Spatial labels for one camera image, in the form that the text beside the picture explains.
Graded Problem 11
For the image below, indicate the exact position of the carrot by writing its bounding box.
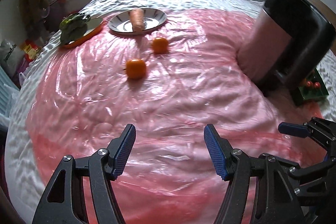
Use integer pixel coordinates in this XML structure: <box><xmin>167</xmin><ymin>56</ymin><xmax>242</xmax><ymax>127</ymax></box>
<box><xmin>129</xmin><ymin>9</ymin><xmax>145</xmax><ymax>32</ymax></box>

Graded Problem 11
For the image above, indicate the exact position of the pink plastic sheet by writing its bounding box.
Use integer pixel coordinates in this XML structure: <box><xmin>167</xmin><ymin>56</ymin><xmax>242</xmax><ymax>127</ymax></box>
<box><xmin>26</xmin><ymin>10</ymin><xmax>325</xmax><ymax>223</ymax></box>

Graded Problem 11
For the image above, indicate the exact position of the grey drawstring bag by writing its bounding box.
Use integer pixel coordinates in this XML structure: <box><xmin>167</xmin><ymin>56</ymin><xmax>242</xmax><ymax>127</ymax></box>
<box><xmin>0</xmin><ymin>39</ymin><xmax>24</xmax><ymax>77</ymax></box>

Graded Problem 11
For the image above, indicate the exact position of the yellow snack box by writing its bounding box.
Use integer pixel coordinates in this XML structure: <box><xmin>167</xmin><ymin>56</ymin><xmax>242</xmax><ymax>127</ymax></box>
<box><xmin>21</xmin><ymin>39</ymin><xmax>42</xmax><ymax>62</ymax></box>

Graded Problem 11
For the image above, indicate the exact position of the green leafy vegetable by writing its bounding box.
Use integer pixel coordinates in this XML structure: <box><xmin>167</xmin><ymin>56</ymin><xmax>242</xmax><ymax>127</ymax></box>
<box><xmin>59</xmin><ymin>12</ymin><xmax>91</xmax><ymax>46</ymax></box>

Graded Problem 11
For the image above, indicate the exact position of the white striped plate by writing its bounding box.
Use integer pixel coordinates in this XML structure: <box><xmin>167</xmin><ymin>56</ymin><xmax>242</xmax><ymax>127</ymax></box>
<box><xmin>108</xmin><ymin>7</ymin><xmax>167</xmax><ymax>36</ymax></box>

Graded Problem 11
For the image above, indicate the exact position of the smooth orange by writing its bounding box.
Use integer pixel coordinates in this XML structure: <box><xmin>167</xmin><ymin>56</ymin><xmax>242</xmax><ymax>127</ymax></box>
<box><xmin>151</xmin><ymin>38</ymin><xmax>169</xmax><ymax>54</ymax></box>
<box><xmin>125</xmin><ymin>59</ymin><xmax>146</xmax><ymax>80</ymax></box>

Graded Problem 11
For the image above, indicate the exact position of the light blue suitcase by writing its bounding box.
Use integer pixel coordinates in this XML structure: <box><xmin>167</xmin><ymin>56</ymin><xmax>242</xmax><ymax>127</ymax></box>
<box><xmin>0</xmin><ymin>68</ymin><xmax>19</xmax><ymax>131</ymax></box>

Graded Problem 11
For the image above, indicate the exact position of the orange plate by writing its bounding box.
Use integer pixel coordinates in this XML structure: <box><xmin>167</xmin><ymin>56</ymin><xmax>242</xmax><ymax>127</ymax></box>
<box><xmin>62</xmin><ymin>18</ymin><xmax>104</xmax><ymax>49</ymax></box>

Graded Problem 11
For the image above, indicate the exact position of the red apple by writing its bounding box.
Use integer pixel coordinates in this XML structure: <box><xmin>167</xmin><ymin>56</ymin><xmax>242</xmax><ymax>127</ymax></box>
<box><xmin>314</xmin><ymin>82</ymin><xmax>321</xmax><ymax>89</ymax></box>
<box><xmin>306</xmin><ymin>81</ymin><xmax>314</xmax><ymax>89</ymax></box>

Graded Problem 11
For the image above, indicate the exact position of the green tray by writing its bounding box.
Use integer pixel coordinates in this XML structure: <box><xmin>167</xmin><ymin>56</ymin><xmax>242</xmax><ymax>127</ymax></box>
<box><xmin>291</xmin><ymin>68</ymin><xmax>329</xmax><ymax>106</ymax></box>

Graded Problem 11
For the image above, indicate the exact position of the white bed sheet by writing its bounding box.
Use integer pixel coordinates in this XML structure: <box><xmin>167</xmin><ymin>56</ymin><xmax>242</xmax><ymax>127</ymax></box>
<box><xmin>5</xmin><ymin>0</ymin><xmax>335</xmax><ymax>223</ymax></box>

